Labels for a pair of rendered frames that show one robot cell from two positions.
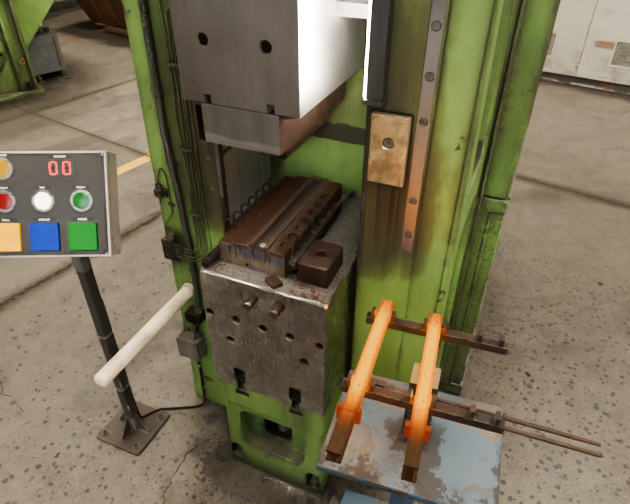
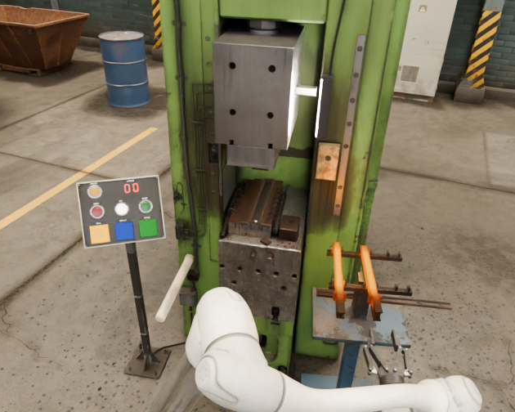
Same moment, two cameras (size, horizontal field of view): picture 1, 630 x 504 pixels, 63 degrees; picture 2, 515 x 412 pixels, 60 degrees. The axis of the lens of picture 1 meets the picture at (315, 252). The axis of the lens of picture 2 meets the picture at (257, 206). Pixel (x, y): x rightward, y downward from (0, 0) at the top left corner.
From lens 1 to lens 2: 0.81 m
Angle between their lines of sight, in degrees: 12
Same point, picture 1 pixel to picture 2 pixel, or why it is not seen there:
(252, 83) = (260, 133)
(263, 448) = not seen: hidden behind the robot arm
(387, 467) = (350, 331)
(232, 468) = not seen: hidden behind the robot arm
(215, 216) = (214, 208)
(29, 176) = (112, 194)
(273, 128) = (270, 155)
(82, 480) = (124, 400)
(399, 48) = (333, 110)
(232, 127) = (245, 156)
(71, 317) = (70, 297)
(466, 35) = (367, 104)
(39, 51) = not seen: outside the picture
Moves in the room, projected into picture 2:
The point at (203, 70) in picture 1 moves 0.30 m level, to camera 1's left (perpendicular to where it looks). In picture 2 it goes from (230, 127) to (154, 132)
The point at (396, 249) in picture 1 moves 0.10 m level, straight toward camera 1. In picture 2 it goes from (330, 215) to (334, 227)
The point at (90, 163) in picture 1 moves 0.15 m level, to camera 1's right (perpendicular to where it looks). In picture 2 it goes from (150, 183) to (185, 180)
